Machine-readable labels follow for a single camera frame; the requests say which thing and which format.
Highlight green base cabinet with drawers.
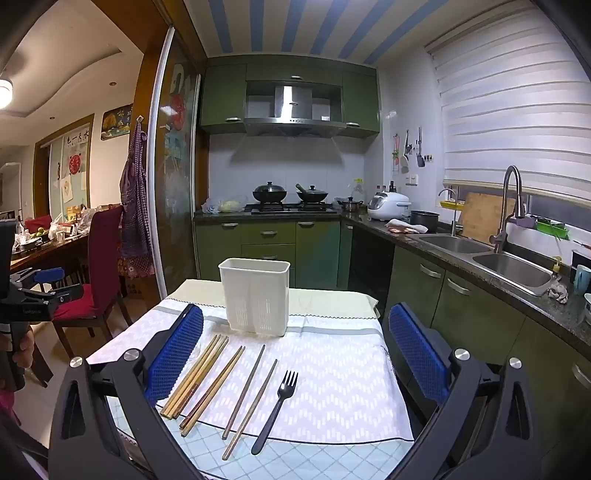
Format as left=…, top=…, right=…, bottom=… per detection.
left=194, top=219, right=354, bottom=291

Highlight white window blind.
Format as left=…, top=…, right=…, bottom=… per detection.
left=422, top=16, right=591, bottom=201

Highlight wooden dining table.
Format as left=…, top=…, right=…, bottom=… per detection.
left=9, top=226, right=93, bottom=280

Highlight grey rag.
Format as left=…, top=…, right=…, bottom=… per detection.
left=547, top=279, right=571, bottom=304

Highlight black built-in appliance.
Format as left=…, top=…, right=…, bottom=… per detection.
left=348, top=226, right=396, bottom=297

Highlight dark brown chopstick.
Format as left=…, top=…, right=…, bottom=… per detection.
left=222, top=344, right=267, bottom=440
left=222, top=359, right=279, bottom=465

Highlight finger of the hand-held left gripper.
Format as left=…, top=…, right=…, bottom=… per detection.
left=10, top=283, right=85, bottom=324
left=12, top=266, right=66, bottom=289

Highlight wooden cutting board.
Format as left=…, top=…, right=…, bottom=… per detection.
left=459, top=191, right=517, bottom=244

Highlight white plastic utensil holder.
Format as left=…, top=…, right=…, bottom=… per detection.
left=218, top=258, right=291, bottom=334

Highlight long green base cabinet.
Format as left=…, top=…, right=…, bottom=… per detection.
left=342, top=222, right=591, bottom=480

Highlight green wall cabinets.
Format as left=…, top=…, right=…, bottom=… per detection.
left=199, top=62, right=382, bottom=138

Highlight ringed brown chopstick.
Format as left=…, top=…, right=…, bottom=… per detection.
left=181, top=347, right=247, bottom=438
left=179, top=345, right=245, bottom=428

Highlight dark stone kitchen counter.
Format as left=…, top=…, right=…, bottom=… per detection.
left=194, top=205, right=591, bottom=347

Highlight checked purple apron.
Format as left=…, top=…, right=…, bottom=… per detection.
left=119, top=115, right=155, bottom=278

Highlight white rice cooker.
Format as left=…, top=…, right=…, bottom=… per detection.
left=367, top=181, right=413, bottom=222

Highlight wall poster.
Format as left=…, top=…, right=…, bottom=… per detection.
left=102, top=105, right=134, bottom=140

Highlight small steel faucet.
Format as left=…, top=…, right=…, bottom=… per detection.
left=438, top=188, right=462, bottom=236

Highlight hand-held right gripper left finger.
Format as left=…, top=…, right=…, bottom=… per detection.
left=48, top=304, right=209, bottom=480

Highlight sliding glass door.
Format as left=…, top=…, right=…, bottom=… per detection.
left=152, top=28, right=208, bottom=296

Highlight black wok with lid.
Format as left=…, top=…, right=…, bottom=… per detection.
left=252, top=181, right=288, bottom=205
left=295, top=183, right=329, bottom=205

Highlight person's left hand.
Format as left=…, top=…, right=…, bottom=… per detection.
left=12, top=325, right=36, bottom=370

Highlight clear plastic bag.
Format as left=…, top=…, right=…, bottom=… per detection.
left=202, top=196, right=247, bottom=214

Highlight steel double sink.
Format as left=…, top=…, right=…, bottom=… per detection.
left=418, top=233, right=557, bottom=296

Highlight white patterned cloth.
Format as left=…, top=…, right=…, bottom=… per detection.
left=85, top=298, right=415, bottom=446

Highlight steel range hood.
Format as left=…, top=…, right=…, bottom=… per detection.
left=244, top=82, right=347, bottom=138

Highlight wood framed glass door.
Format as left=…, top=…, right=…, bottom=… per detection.
left=34, top=113, right=95, bottom=217

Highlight black plastic fork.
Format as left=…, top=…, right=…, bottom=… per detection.
left=250, top=370, right=298, bottom=456

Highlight cream table cover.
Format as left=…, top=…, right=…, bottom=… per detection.
left=164, top=279, right=380, bottom=320

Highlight black inner pot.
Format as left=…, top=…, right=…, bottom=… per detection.
left=410, top=210, right=439, bottom=233

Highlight gas stove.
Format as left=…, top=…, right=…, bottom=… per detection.
left=245, top=202, right=340, bottom=214

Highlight cardboard box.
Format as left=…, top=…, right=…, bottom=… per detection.
left=126, top=276, right=160, bottom=305

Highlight pile of groceries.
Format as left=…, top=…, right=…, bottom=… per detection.
left=14, top=205, right=112, bottom=252

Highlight green drain basket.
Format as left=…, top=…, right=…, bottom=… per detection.
left=536, top=217, right=571, bottom=238

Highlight tall steel faucet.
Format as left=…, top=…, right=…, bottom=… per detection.
left=489, top=165, right=525, bottom=254

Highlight red cushioned wooden chair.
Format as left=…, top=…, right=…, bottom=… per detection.
left=51, top=205, right=127, bottom=358

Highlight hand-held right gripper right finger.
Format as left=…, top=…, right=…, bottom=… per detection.
left=389, top=302, right=553, bottom=480

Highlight red white dish cloth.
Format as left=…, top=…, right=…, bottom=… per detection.
left=385, top=219, right=430, bottom=235

